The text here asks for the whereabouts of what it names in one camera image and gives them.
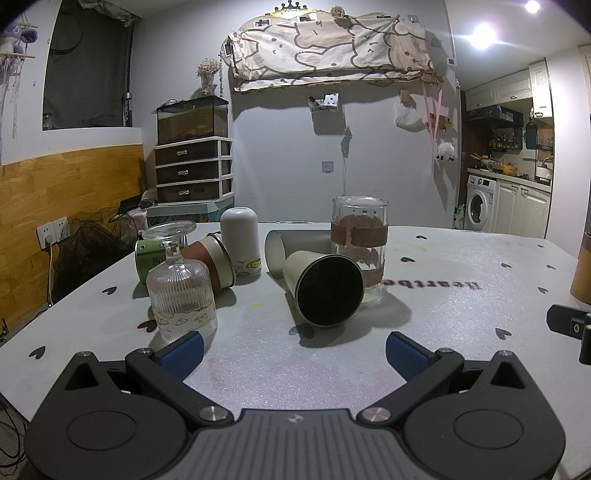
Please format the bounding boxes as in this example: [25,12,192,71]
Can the green printed cup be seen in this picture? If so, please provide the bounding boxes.
[135,234,190,283]

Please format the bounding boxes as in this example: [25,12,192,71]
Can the white washing machine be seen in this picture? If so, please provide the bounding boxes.
[464,174,498,232]

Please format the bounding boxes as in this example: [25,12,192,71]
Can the brown and cream paper cup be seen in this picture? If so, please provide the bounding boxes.
[181,232,236,291]

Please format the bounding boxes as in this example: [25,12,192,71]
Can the purple plush toy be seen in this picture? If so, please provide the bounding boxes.
[0,18,38,54]

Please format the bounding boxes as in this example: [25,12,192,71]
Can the white kitchen base cabinet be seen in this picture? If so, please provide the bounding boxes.
[491,179,553,239]

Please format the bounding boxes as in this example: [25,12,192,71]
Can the white wall socket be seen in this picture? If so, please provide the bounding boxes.
[36,216,70,250]

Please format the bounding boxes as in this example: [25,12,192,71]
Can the ribbed glass goblet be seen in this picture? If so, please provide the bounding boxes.
[141,220,218,344]

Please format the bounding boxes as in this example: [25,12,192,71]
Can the white heart print table cover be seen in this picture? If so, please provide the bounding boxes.
[0,222,591,480]

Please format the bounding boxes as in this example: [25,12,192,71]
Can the gold crown decoration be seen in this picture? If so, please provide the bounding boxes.
[271,1,315,20]

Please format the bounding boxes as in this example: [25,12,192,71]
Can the dark window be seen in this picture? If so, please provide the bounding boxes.
[42,0,138,130]

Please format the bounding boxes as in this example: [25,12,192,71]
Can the black netting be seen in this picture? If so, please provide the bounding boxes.
[50,210,141,303]

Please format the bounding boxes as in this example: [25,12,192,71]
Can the macrame wall hanging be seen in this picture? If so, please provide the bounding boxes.
[0,51,37,158]

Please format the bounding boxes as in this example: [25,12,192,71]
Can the grey cup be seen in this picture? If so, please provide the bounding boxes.
[264,229,334,278]

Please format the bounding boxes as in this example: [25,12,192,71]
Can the beige cup with dark inside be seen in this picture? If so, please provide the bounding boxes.
[283,250,365,329]

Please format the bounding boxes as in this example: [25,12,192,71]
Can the glass cup with brown sleeve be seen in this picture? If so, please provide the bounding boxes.
[331,196,389,304]

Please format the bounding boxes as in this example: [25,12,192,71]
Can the white kitchen wall cabinet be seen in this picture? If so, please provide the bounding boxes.
[465,59,555,119]

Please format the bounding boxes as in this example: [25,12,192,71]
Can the brown cylinder container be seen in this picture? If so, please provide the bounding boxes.
[570,231,591,306]

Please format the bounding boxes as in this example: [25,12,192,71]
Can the white plastic bag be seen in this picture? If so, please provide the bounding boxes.
[394,100,424,131]

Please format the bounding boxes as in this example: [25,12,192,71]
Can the white cup with yellow print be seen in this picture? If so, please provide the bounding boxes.
[220,207,264,278]

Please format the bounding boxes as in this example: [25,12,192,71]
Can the pink ribbon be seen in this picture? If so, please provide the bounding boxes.
[421,82,445,149]

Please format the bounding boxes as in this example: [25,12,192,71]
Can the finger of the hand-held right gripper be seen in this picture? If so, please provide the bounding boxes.
[547,304,591,365]

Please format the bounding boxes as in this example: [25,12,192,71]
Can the black laptop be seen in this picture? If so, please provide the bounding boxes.
[116,194,145,216]

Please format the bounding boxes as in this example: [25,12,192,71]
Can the glass fish tank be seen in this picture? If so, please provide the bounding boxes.
[156,96,230,147]

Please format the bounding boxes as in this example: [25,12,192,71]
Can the white plastic drawer unit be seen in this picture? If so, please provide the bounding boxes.
[154,137,234,204]

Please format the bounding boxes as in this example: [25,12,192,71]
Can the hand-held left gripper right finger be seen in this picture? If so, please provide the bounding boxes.
[358,331,533,433]

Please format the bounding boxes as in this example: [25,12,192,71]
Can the dried flower vase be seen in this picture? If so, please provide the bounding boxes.
[197,57,223,98]

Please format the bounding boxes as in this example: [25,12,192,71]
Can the printed blanket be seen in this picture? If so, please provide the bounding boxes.
[225,9,437,93]

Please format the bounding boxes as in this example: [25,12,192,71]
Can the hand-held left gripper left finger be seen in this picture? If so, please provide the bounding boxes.
[59,331,234,433]

